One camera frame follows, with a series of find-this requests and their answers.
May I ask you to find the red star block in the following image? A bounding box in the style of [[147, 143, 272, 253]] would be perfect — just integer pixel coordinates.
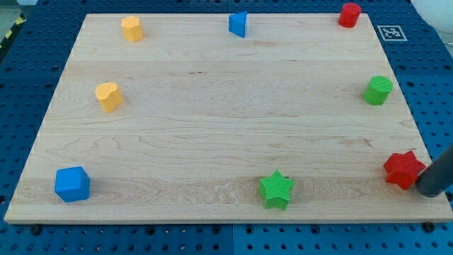
[[384, 151, 426, 191]]

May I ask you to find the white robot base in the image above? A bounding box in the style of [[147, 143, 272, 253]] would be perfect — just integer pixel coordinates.
[[411, 0, 452, 34]]

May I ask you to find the green star block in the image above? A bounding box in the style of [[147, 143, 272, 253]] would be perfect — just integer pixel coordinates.
[[258, 170, 294, 210]]

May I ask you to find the wooden board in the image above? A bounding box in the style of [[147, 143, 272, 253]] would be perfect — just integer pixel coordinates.
[[5, 13, 452, 225]]

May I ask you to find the blue triangle block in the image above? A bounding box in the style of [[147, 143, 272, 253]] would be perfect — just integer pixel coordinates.
[[228, 11, 248, 38]]

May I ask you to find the yellow heart block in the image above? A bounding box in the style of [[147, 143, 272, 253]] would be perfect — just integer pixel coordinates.
[[95, 82, 124, 113]]

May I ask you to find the yellow hexagon block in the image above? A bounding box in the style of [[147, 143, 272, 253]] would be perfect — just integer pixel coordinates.
[[121, 16, 143, 42]]

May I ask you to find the green cylinder block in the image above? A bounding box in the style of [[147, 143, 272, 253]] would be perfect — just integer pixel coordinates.
[[362, 76, 393, 106]]

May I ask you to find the blue cube block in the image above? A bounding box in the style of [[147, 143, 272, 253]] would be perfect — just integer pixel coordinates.
[[54, 166, 91, 203]]

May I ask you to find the red cylinder block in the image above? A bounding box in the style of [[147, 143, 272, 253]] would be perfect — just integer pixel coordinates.
[[338, 2, 362, 28]]

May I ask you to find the white fiducial marker tag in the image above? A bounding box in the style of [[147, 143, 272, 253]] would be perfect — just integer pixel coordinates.
[[377, 25, 407, 42]]

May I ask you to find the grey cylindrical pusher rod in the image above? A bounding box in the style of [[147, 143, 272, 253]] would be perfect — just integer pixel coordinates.
[[415, 145, 452, 198]]

